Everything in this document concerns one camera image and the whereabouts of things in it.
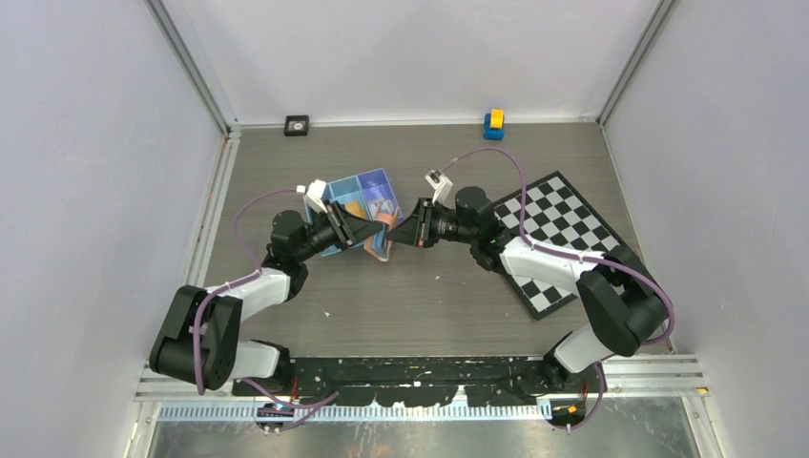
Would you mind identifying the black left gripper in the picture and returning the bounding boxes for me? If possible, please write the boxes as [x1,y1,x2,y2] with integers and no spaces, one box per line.
[296,202,382,263]

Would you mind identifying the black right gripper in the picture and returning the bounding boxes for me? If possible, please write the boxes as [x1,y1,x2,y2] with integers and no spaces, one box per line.
[386,198,477,249]

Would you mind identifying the yellow VIP card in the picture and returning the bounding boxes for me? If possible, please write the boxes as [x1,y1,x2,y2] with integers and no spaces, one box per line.
[344,200,366,219]

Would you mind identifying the orange leather card holder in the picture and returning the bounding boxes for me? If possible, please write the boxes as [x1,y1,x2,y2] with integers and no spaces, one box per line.
[363,208,401,262]

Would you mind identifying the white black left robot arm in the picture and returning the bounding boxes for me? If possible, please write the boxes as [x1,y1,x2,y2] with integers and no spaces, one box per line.
[149,202,384,395]

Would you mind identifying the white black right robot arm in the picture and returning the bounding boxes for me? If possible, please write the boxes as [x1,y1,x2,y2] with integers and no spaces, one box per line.
[387,186,672,392]

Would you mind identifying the blue purple drawer organizer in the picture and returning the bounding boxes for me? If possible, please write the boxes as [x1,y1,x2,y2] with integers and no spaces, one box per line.
[297,168,405,262]

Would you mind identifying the small black square box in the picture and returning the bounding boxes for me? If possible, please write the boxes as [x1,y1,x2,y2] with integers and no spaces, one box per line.
[283,114,310,136]

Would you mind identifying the blue yellow toy block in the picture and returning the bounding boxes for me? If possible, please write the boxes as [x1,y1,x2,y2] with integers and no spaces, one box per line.
[483,109,505,141]

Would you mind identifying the black white chessboard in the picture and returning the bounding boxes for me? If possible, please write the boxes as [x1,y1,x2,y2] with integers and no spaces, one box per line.
[506,171,626,321]

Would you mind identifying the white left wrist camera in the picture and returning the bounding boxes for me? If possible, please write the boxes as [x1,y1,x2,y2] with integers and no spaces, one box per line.
[295,179,327,214]

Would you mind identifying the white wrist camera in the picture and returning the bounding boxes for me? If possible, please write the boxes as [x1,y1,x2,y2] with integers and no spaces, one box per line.
[295,179,327,214]
[425,170,453,204]

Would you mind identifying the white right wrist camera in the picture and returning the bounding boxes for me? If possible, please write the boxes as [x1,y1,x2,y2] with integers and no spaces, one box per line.
[425,170,453,204]

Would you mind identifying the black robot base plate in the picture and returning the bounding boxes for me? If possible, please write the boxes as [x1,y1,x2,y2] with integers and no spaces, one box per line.
[233,356,600,407]

